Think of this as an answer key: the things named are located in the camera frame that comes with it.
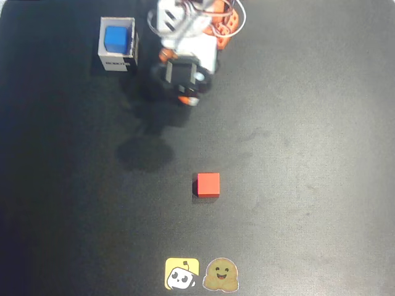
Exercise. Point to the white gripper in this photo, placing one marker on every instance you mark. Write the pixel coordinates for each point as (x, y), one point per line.
(180, 72)

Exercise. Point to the blue cube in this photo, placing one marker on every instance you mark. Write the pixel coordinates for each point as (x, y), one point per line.
(116, 38)

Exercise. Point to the orange and white robot arm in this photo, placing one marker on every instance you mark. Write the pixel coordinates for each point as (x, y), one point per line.
(226, 26)

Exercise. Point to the white cardboard box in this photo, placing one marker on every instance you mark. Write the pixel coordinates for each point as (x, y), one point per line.
(115, 60)

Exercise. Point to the red cube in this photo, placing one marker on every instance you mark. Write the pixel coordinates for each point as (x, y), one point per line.
(208, 184)

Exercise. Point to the black webcam on gripper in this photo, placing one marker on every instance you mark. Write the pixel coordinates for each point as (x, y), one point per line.
(180, 74)

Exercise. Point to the black table mat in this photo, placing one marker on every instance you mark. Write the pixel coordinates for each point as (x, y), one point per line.
(308, 216)

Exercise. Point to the yellow robot face sticker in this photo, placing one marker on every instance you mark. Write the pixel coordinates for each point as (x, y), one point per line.
(182, 273)

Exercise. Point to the hugging face emoji sticker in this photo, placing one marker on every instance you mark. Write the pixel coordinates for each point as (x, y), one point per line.
(220, 274)

